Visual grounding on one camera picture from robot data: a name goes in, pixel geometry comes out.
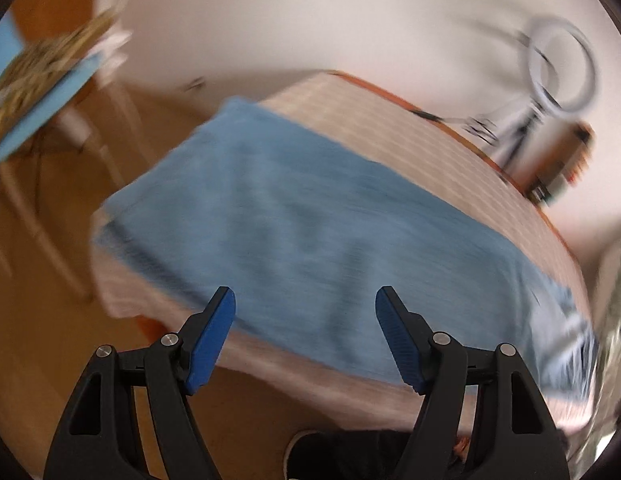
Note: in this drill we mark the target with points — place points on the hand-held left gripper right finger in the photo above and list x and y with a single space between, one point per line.
398 345

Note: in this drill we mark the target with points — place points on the blue chair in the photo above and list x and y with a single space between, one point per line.
35 115

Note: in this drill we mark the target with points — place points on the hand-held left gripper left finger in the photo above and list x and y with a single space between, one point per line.
213 340

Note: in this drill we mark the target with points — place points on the leopard patterned cloth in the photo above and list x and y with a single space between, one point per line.
35 65

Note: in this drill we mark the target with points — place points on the blue denim pants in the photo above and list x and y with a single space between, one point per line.
315 240

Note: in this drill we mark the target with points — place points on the table with checkered cloth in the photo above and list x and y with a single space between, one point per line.
390 125

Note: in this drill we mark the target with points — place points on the black shoe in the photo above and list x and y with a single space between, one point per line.
310 455

